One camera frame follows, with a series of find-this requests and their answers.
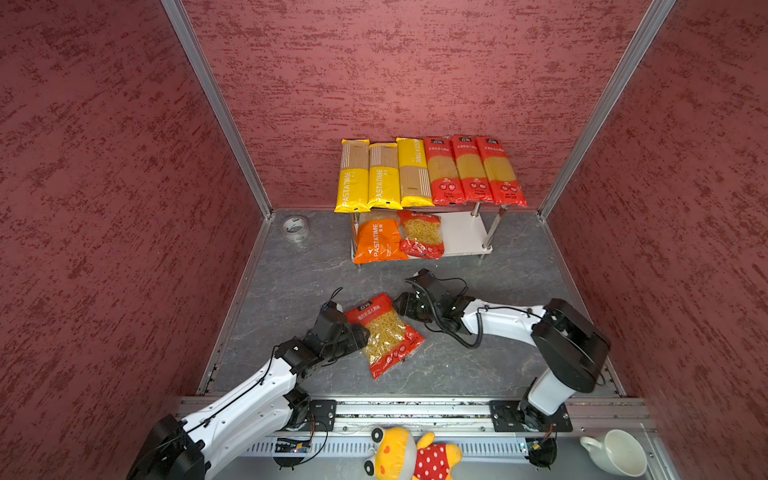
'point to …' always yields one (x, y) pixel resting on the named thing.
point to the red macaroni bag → (391, 341)
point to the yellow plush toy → (399, 457)
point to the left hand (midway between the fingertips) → (361, 343)
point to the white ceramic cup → (620, 451)
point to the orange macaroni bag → (375, 236)
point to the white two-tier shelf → (465, 234)
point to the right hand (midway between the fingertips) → (396, 313)
